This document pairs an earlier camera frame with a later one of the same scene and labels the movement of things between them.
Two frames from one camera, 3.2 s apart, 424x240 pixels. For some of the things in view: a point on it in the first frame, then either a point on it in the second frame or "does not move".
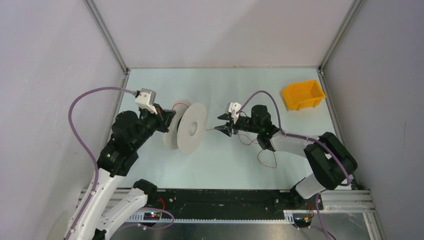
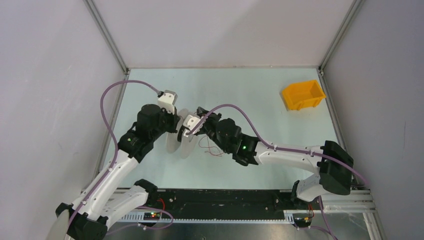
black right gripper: [226, 128] to [211, 116]
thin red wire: [243, 144] to [209, 151]
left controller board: [151, 216] does not move
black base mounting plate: [231, 202] does not move
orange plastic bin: [303, 94] does not move
